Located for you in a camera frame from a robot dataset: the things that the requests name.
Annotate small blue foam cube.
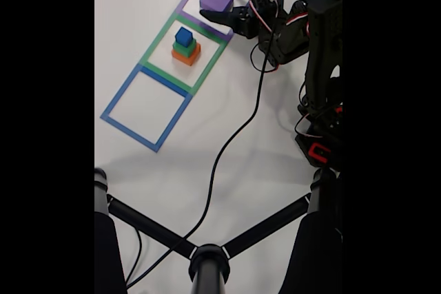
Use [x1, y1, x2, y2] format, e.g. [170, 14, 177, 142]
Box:
[174, 26, 194, 48]

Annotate green foam cube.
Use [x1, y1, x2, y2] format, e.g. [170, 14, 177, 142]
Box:
[172, 37, 197, 59]

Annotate orange foam block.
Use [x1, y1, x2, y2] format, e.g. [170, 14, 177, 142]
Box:
[171, 42, 202, 67]

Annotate green tape square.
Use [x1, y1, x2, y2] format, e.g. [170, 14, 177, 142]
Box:
[139, 11, 230, 97]

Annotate red table clamp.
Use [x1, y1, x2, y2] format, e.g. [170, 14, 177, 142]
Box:
[307, 142, 331, 164]

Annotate blue tape square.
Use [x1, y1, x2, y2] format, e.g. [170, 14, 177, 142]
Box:
[99, 63, 194, 154]

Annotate black tripod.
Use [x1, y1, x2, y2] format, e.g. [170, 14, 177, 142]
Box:
[94, 166, 343, 294]

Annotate red white servo wires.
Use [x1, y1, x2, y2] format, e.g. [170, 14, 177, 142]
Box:
[246, 0, 343, 138]

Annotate black camera cable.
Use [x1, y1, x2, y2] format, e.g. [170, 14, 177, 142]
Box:
[125, 0, 280, 288]

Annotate thin black cable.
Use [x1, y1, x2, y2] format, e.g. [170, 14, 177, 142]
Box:
[124, 228, 143, 284]

